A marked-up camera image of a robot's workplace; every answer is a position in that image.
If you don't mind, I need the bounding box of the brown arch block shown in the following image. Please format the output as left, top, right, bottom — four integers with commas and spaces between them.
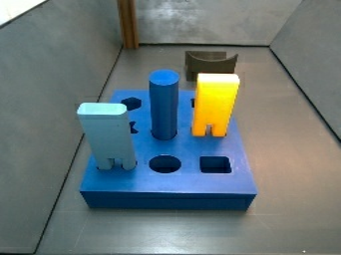
118, 0, 139, 49

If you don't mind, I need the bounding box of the blue peg board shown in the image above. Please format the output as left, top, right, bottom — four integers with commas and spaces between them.
80, 90, 257, 210

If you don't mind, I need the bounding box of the dark blue cylinder peg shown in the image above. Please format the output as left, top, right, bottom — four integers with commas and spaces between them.
150, 69, 179, 140

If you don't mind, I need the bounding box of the light blue slotted block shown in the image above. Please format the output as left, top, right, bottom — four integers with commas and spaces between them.
78, 103, 137, 170

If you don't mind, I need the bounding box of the yellow slotted block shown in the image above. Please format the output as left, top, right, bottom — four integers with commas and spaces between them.
191, 73, 240, 136

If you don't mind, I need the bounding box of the dark grey curved stand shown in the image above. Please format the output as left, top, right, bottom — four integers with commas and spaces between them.
185, 51, 238, 82

